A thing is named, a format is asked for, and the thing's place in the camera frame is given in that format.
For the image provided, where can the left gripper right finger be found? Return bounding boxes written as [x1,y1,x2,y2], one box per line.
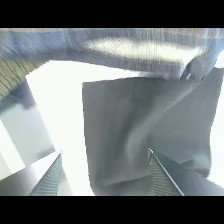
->
[147,148,224,197]

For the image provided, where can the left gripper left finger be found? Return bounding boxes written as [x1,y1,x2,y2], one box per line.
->
[0,151,73,197]

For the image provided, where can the black garment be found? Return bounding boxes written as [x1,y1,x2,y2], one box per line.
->
[81,67,224,197]

